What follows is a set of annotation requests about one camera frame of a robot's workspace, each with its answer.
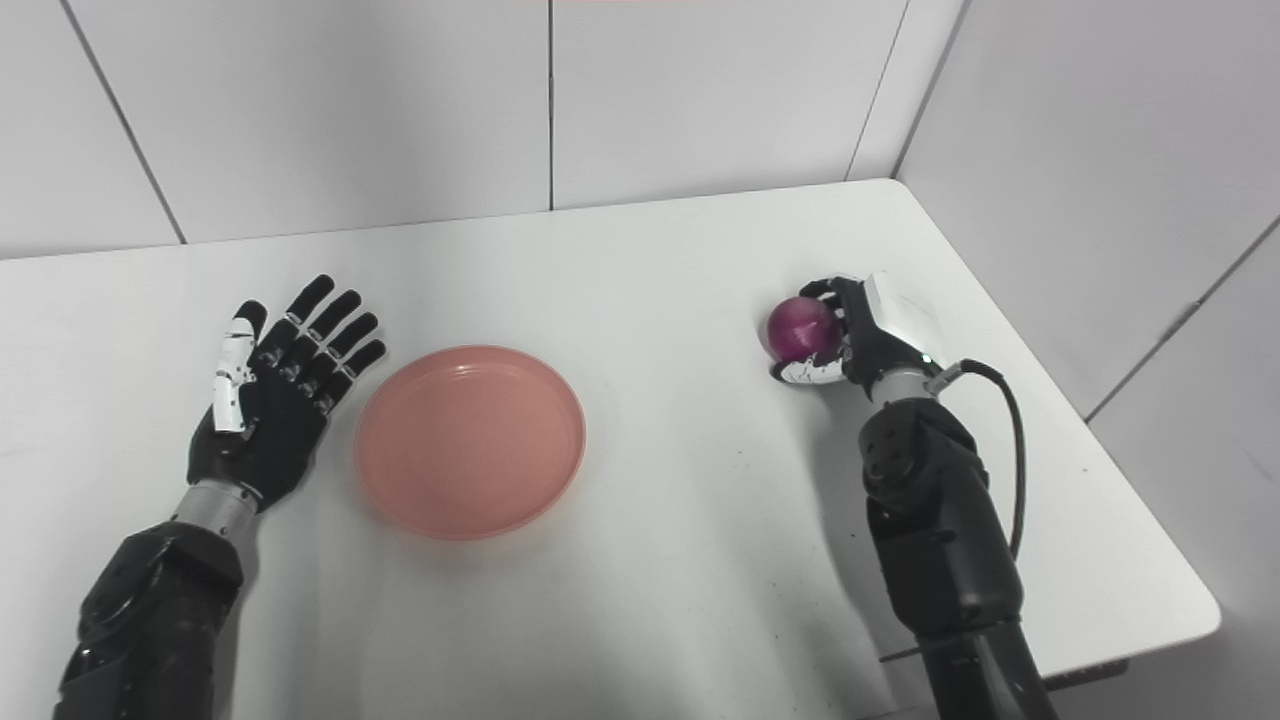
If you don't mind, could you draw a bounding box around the purple red onion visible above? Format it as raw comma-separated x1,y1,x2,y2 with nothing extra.
766,295,843,364

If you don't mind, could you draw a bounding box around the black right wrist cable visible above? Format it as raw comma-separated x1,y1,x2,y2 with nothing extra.
925,359,1029,561

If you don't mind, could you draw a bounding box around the pink round plate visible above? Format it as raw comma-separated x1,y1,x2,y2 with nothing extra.
354,345,588,542

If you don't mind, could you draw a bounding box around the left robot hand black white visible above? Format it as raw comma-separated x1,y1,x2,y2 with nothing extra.
186,274,388,513

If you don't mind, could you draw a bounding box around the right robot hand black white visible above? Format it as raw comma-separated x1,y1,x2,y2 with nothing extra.
770,272,949,403

